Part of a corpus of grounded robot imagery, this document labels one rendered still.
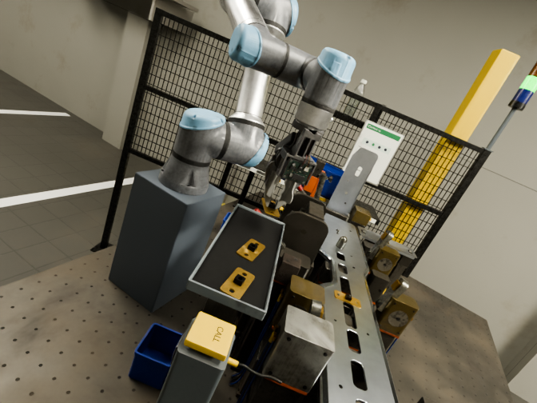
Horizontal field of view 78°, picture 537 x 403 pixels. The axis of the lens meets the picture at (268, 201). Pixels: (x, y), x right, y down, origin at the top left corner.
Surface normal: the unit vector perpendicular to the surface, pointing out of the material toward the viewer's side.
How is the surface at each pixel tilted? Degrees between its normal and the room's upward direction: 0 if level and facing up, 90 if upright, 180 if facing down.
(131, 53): 90
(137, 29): 90
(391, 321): 90
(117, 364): 0
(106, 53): 90
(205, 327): 0
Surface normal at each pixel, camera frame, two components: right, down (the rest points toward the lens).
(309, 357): -0.13, 0.33
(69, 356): 0.37, -0.86
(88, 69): -0.42, 0.19
